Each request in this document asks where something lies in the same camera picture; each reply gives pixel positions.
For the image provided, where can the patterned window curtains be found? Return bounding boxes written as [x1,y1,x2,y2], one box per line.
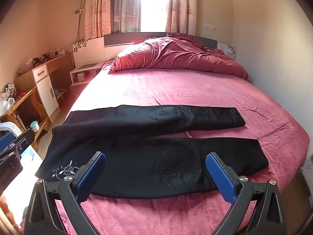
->
[83,0,197,40]

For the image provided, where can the black embroidered pants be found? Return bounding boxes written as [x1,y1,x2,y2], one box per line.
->
[36,105,268,199]

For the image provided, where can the white bedside shelf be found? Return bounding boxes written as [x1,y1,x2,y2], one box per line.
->
[70,63,104,86]

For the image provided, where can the teal white small container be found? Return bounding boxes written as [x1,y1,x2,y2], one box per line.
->
[30,120,40,133]

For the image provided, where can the dark bed headboard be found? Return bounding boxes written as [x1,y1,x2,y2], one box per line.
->
[103,32,218,49]

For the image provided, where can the white and wood cabinet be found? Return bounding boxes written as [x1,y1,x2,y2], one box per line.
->
[14,53,72,122]

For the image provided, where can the wooden side table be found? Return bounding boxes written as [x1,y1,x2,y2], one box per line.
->
[1,87,51,152]

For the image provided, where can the pink bed with sheet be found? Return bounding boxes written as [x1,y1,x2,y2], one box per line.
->
[71,67,309,234]

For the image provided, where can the red crumpled duvet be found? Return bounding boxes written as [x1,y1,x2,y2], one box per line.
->
[109,33,249,81]

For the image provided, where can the white floral headboard panel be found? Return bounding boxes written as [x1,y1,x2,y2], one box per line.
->
[72,37,106,68]

